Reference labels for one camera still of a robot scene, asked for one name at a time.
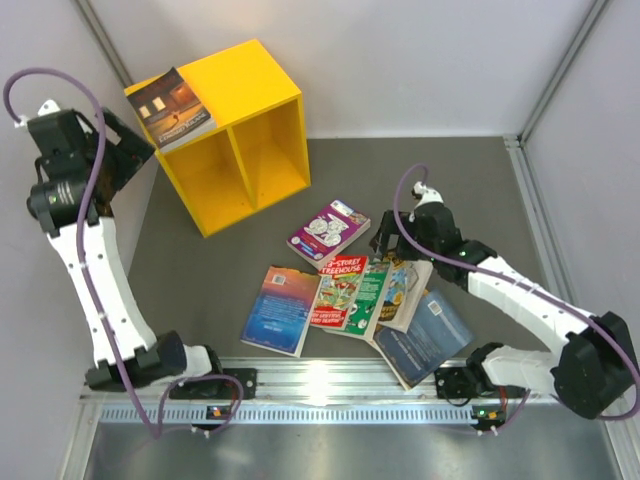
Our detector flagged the yellow blue 169-storey treehouse book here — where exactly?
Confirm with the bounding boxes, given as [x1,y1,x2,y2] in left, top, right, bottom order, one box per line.
[377,250,433,333]

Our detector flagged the purple cover paperback book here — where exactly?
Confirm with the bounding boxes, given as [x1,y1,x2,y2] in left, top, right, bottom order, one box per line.
[287,199,371,270]

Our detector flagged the dark orange cover paperback book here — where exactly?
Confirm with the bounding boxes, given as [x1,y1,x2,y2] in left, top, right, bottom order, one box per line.
[127,68,218,153]

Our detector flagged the red 13-storey treehouse book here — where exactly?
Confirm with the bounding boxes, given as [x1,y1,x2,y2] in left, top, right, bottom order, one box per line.
[311,255,369,331]

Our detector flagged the blue orange gradient cover book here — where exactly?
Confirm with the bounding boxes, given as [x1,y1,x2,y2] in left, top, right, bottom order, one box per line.
[240,266,321,358]

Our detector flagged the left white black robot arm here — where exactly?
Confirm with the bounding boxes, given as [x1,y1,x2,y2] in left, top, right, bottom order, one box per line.
[26,100,226,397]

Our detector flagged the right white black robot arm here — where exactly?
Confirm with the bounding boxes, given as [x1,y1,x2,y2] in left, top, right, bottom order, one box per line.
[370,202,639,419]

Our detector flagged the green cover paperback book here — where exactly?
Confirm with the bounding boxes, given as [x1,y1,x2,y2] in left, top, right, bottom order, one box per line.
[323,260,393,342]

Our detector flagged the dark blue nineteen eighty-four book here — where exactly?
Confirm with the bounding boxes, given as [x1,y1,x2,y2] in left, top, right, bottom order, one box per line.
[373,290,474,391]

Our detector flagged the yellow wooden cubby shelf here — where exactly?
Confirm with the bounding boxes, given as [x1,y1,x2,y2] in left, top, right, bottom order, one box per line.
[123,38,312,238]

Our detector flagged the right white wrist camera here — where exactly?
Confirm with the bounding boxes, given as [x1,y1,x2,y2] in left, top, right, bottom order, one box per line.
[411,181,444,208]

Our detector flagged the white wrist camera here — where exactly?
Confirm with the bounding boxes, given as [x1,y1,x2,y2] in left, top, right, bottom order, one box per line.
[411,181,444,208]
[14,99,61,129]

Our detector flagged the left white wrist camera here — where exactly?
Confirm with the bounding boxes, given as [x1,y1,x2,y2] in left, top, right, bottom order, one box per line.
[14,99,61,129]

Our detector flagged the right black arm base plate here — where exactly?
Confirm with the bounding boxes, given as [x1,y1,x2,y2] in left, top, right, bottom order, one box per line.
[434,367,500,400]

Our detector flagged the aluminium mounting rail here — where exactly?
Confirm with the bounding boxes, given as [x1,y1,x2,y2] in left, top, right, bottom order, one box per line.
[79,355,626,407]

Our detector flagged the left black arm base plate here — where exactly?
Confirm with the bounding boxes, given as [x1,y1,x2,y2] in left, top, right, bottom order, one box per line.
[169,368,258,400]

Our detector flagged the perforated metal cable tray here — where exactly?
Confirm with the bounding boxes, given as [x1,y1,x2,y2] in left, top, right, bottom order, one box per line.
[99,402,501,426]

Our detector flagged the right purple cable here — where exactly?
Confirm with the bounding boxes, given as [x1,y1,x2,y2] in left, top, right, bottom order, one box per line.
[394,163,640,435]

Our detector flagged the purple cable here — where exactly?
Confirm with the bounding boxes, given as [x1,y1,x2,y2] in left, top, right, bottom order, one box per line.
[2,68,246,440]
[394,163,640,435]

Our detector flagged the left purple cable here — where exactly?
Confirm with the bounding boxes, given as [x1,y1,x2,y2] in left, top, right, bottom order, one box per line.
[2,68,246,440]

